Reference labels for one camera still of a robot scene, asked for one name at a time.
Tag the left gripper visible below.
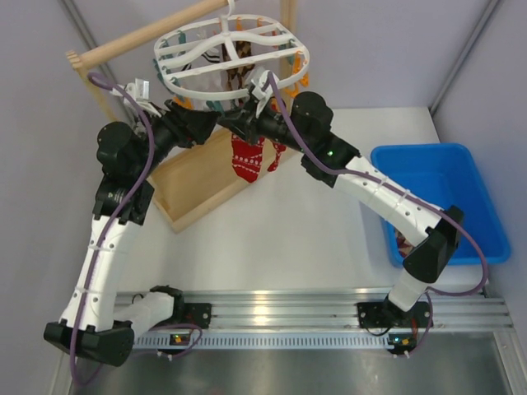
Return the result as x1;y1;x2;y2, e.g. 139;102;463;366
132;99;222;179

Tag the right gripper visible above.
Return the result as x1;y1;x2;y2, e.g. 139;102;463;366
218;98;311;156

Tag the red christmas sock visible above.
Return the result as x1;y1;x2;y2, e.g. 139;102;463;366
231;134;264;183
267;142;287;172

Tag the white plastic sock hanger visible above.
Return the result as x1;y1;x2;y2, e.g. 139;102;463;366
154;12;310;110

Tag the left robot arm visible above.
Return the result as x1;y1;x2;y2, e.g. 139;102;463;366
44;100;221;366

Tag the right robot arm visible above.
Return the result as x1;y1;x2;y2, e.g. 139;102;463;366
219;91;464;331

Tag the white sock on hanger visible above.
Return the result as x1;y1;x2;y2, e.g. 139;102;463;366
175;27;226;111

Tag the brown argyle sock on hanger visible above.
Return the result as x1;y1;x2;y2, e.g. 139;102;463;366
226;41;255;91

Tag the wooden drying rack stand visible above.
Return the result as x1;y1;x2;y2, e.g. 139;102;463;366
64;0;310;235

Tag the brown striped sock pile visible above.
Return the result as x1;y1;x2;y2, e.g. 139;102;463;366
394;229;414;258

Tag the blue plastic bin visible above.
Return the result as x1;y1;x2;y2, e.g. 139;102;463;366
371;143;511;265

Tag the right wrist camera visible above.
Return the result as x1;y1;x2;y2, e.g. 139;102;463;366
245;67;278;118

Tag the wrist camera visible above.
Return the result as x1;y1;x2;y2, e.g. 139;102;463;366
119;78;161;117
245;67;278;118

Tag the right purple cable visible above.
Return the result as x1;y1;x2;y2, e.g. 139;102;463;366
265;72;491;358

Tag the purple cable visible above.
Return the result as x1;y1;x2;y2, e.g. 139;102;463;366
265;72;491;358
69;72;203;387

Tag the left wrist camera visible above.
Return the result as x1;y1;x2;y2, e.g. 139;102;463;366
119;78;161;117

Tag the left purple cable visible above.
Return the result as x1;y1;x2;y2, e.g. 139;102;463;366
69;72;203;387

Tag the aluminium mounting rail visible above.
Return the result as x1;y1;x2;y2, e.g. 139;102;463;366
133;288;515;351

